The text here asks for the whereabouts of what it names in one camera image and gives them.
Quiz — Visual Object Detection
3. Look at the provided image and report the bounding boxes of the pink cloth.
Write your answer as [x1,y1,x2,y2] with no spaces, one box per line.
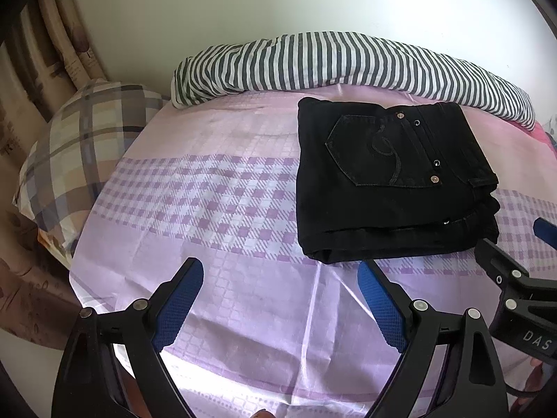
[533,119,557,155]

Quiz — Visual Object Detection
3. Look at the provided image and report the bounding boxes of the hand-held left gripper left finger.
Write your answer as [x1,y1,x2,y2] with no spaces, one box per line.
[51,257,205,418]

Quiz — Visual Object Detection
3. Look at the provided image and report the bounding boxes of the black pants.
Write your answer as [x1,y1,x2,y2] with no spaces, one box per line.
[297,97,500,265]

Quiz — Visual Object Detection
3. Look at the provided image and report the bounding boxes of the plaid pillow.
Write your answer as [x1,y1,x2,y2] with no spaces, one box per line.
[12,78,171,271]

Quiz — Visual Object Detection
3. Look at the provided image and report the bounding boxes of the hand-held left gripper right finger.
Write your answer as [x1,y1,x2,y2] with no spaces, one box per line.
[357,260,510,418]

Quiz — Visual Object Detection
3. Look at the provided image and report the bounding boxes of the purple plaid bed sheet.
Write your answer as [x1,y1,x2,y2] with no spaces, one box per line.
[70,85,557,418]

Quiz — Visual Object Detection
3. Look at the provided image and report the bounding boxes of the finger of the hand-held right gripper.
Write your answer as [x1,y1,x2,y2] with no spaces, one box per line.
[474,239,532,289]
[533,217,557,250]

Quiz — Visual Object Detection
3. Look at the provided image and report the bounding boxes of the grey white striped duvet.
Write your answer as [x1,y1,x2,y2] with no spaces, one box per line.
[170,30,537,131]

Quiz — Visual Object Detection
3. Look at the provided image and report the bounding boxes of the beige patterned curtain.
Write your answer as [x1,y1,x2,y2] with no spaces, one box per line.
[0,0,107,351]

